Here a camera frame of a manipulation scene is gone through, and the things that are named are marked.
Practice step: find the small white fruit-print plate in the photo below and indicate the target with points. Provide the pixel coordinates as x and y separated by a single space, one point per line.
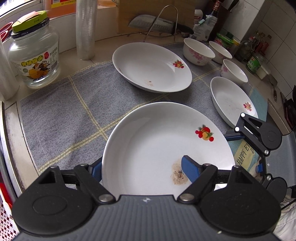
230 100

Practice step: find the glass jar green lid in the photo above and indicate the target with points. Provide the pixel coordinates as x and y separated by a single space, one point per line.
34 51

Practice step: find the white floral bowl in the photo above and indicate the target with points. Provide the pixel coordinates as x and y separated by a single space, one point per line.
220 52
231 71

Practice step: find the white bowl pink flowers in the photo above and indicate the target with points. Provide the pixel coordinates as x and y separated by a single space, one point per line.
197 52

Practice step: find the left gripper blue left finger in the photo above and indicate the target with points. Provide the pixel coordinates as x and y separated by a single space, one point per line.
95 169

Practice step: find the grey checked cloth mat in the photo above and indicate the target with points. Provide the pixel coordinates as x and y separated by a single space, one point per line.
69 122

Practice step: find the green lid sauce jar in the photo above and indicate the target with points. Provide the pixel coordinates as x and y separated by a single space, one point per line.
223 41

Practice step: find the steel kitchen knife black handle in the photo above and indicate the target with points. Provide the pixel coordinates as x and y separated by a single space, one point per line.
144 22

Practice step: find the metal wire knife stand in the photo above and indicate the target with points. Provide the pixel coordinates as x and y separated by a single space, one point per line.
148 33

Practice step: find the white clipped seasoning bag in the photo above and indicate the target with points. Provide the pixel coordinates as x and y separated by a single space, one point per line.
203 28

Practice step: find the clear plastic wrap roll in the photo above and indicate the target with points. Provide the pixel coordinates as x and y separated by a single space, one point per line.
86 11

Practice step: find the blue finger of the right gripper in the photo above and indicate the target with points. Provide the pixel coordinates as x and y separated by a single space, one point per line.
232 135
259 168

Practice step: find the bamboo cutting board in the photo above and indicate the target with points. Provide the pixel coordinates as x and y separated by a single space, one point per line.
181 11

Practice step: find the orange oil jug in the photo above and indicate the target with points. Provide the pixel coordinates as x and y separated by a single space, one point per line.
57 8

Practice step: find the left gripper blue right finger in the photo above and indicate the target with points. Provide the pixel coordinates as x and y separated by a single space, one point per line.
191 169

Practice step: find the red basin in sink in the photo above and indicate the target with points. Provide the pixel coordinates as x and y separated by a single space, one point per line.
5 31

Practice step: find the dark soy sauce bottle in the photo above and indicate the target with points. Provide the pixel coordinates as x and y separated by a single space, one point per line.
218 15

